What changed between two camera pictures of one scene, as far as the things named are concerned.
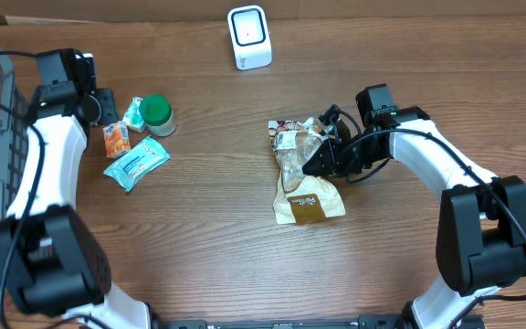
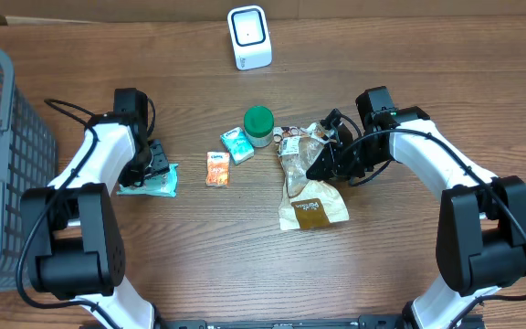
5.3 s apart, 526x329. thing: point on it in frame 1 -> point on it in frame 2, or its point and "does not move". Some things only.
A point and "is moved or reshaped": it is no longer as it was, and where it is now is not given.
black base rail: x=395 y=321 does not move
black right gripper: x=329 y=153 does not move
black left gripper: x=108 y=98 -> x=163 y=166
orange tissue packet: x=117 y=140 is moved or reshaped
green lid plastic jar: x=157 y=113 -> x=258 y=123
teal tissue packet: x=133 y=118 is moved or reshaped
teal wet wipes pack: x=134 y=166 is moved or reshaped
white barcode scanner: x=249 y=37 does not move
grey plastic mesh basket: x=0 y=132 does not move
